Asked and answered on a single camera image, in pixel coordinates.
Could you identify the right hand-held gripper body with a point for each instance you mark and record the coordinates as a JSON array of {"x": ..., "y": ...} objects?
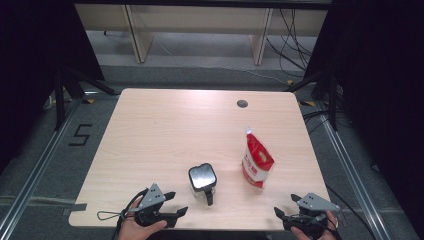
[{"x": 316, "y": 202}]

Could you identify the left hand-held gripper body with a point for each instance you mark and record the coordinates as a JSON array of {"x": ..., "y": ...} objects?
[{"x": 151, "y": 197}]

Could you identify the glass jar with black lid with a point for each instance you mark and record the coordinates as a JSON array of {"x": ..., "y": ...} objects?
[{"x": 202, "y": 176}]

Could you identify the red and white pouch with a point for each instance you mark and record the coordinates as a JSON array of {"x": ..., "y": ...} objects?
[{"x": 258, "y": 160}]

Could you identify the person's right hand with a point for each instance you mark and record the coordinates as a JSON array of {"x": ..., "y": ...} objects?
[{"x": 331, "y": 230}]

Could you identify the person's left hand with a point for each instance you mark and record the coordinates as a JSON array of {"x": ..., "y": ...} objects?
[{"x": 133, "y": 231}]

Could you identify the grey tape strip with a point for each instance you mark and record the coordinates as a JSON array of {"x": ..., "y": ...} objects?
[{"x": 75, "y": 208}]

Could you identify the black metal stand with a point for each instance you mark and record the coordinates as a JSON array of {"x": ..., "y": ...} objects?
[
  {"x": 60, "y": 100},
  {"x": 332, "y": 100}
]

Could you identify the grey round table grommet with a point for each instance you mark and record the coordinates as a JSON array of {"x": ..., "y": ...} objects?
[{"x": 242, "y": 103}]

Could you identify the black curtain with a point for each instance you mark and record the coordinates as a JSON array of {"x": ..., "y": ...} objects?
[
  {"x": 33, "y": 50},
  {"x": 383, "y": 83}
]

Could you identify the beige wooden shelf unit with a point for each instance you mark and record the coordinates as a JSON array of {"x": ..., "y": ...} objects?
[{"x": 200, "y": 18}]

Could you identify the aluminium floor rail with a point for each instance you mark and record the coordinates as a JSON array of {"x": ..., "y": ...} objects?
[
  {"x": 346, "y": 170},
  {"x": 40, "y": 166}
]

